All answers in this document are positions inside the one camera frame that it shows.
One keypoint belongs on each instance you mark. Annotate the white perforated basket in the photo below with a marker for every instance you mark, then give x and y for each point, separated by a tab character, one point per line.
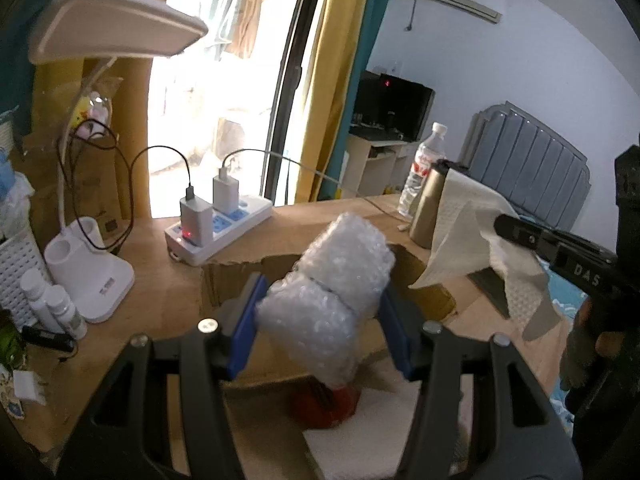
19	254

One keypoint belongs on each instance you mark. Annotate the white paper towel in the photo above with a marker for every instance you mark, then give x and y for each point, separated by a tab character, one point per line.
465	241

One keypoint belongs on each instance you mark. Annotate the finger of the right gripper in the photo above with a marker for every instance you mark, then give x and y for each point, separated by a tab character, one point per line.
584	264

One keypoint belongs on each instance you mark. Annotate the small white pill bottle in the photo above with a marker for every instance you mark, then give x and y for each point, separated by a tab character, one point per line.
65	312

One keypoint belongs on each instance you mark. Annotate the black flashlight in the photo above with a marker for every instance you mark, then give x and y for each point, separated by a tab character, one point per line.
48	340

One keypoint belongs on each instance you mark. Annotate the white charger with black cable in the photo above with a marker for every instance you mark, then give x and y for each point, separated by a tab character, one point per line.
196	215

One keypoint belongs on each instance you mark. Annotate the white tv cabinet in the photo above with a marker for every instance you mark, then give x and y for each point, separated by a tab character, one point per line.
373	168

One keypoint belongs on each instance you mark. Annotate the clear water bottle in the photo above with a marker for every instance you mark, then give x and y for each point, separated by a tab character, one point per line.
428	152

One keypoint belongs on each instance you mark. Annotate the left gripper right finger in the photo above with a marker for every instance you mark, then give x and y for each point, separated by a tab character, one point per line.
515	431

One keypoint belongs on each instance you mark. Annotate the white desk lamp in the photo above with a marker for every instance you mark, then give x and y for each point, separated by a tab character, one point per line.
105	30

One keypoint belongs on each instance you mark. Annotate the red plush ball keychain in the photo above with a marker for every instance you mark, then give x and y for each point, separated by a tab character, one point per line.
313	405

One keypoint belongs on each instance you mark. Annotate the white plug adapter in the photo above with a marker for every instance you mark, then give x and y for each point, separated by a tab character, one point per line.
28	386

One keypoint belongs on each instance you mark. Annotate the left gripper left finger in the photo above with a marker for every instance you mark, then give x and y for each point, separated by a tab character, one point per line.
123	432

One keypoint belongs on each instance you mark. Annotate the white power strip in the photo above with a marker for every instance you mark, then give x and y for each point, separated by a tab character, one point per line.
225	230

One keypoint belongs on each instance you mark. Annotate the steel thermos tumbler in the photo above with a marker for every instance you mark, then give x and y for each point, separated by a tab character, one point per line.
422	226

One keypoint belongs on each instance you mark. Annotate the grey padded headboard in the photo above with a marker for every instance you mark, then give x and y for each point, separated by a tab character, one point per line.
536	170

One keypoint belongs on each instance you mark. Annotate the black television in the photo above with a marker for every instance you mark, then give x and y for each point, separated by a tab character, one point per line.
390	108

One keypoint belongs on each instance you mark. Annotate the bubble wrap bundle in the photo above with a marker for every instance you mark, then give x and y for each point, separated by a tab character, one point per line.
317	310

